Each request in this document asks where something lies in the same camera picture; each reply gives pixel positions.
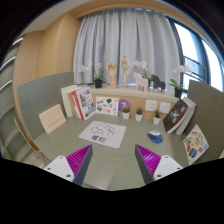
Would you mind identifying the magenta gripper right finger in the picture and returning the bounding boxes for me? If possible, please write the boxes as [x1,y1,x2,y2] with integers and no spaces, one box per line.
[134,143,184,185]

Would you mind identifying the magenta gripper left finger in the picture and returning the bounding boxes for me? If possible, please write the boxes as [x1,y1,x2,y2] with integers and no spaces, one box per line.
[43,144,94,187]

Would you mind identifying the white mouse pad with drawing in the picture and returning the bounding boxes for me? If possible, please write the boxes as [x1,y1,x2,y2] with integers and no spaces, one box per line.
[79,121,126,149]

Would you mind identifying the small potted plant right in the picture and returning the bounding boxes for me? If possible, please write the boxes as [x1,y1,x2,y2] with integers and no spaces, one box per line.
[153,110,161,124]

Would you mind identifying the small potted plant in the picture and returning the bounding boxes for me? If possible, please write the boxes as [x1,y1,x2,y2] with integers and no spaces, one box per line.
[135,108,143,121]
[122,107,130,120]
[153,110,161,124]

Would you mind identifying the beige card with red text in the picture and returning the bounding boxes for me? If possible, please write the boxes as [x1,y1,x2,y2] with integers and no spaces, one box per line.
[39,104,66,134]

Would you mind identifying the small potted plant middle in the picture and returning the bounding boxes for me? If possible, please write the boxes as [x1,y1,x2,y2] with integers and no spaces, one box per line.
[135,108,143,121]

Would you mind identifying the colourful sticker sheet card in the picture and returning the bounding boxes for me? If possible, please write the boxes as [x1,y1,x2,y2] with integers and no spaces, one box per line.
[183,125,209,165]

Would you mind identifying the small potted plant left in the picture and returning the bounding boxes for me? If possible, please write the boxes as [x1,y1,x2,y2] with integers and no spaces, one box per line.
[122,107,130,120]

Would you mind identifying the red white magazine book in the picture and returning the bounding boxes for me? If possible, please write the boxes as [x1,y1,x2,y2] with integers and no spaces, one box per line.
[72,87,96,120]

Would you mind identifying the black book leaning right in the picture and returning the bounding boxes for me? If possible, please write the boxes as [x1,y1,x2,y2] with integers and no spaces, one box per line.
[163,99,189,134]

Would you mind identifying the white illustrated picture card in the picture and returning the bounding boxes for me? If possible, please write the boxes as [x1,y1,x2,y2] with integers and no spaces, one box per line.
[96,96,119,116]

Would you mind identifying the white books behind black book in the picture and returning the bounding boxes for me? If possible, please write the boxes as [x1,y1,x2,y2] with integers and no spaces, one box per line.
[175,97,197,135]

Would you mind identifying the purple round number sign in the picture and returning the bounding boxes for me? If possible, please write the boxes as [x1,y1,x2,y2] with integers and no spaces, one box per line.
[118,99,131,112]

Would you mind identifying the white book stack left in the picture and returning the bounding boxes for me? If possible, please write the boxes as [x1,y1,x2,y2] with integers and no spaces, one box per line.
[61,85,80,118]

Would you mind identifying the grey desk partition left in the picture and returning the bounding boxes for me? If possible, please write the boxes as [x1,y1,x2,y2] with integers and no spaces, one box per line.
[17,72,74,139]

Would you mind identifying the grey desk partition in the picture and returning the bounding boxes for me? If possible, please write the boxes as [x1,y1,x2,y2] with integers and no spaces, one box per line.
[17,72,74,139]
[185,80,224,164]

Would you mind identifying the grey desk partition right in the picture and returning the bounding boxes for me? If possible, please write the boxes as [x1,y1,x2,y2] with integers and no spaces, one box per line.
[185,80,224,164]

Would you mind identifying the black wooden horse figure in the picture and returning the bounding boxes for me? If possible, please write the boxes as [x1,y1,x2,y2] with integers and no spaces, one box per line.
[151,75,166,90]

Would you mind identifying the pink wooden horse figure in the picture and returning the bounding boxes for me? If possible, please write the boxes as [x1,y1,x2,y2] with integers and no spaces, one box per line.
[133,72,148,92]

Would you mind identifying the white orchid black pot left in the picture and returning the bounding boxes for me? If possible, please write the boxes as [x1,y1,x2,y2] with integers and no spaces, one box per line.
[79,61,104,88]

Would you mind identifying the white orchid black pot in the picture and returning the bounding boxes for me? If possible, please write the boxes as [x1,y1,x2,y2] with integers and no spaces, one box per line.
[79,61,104,88]
[169,64,192,98]

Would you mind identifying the white orchid middle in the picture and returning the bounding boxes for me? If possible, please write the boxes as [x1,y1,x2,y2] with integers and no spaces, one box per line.
[133,61,151,83]

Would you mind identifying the white orchid black pot right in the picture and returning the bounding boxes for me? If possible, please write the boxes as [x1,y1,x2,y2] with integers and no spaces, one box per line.
[169,64,192,98]

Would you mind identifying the wooden hand model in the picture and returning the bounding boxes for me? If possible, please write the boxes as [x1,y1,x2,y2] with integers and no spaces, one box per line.
[106,62,117,89]

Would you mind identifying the wooden mannequin figure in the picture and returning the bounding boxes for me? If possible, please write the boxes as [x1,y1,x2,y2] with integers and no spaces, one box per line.
[122,54,131,87]

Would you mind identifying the grey curtain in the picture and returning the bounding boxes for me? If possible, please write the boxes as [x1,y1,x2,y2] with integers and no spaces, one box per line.
[73,8,180,84]

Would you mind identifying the white wall socket left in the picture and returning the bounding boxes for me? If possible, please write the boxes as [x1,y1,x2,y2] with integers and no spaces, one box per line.
[145,100,157,111]

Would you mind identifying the white wall socket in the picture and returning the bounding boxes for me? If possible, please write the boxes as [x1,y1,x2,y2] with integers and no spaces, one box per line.
[160,102,171,114]
[145,100,157,111]

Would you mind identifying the white wall socket right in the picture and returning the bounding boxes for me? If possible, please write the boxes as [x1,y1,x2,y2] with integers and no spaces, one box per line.
[160,102,171,114]

